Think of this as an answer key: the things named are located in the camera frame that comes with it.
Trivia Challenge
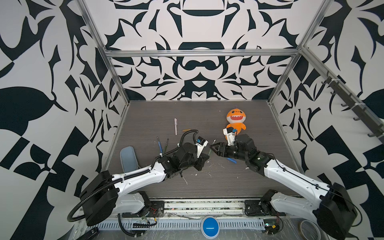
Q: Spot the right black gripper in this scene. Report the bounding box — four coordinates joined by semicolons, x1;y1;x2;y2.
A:
209;142;249;163

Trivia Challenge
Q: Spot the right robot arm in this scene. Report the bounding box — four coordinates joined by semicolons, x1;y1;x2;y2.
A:
210;135;360;240

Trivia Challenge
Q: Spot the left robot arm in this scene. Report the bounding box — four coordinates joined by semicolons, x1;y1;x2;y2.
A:
67;142;209;226

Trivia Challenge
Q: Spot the blue pen cap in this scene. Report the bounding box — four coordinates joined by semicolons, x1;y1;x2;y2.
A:
227;158;237;164

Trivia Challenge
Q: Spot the blue pen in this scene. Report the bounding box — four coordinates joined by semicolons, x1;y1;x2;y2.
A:
157;137;164;157

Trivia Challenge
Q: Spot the orange shark plush toy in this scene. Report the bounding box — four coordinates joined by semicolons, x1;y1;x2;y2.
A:
226;109;246;135

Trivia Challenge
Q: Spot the blue round button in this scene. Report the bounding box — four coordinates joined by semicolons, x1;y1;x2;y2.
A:
201;216;220;240

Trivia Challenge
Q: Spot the grey blue pencil case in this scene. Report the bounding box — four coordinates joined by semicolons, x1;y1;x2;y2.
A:
120;146;139;173

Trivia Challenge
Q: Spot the tape roll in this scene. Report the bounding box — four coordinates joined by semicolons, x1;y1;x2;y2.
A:
298;220;322;240

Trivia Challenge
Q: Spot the black device bottom left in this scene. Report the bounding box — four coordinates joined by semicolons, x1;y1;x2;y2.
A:
76;227;100;240

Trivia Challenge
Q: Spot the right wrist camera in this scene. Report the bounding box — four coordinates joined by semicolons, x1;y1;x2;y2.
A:
223;127;237;146

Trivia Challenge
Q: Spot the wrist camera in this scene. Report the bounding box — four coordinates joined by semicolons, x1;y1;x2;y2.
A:
223;127;237;146
196;137;209;158

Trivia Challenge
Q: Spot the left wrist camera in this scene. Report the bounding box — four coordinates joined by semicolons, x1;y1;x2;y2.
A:
196;137;209;158

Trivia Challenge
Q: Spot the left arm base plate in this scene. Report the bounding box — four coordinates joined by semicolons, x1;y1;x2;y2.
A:
122;201;165;218

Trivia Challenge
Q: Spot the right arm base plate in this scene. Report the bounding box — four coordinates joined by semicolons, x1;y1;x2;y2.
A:
244;200;286;217

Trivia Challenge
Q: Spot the white cable duct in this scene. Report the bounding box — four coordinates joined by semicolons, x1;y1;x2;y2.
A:
96;219;265;231

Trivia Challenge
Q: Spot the black hook rail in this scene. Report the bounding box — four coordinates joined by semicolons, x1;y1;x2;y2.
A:
322;71;384;144

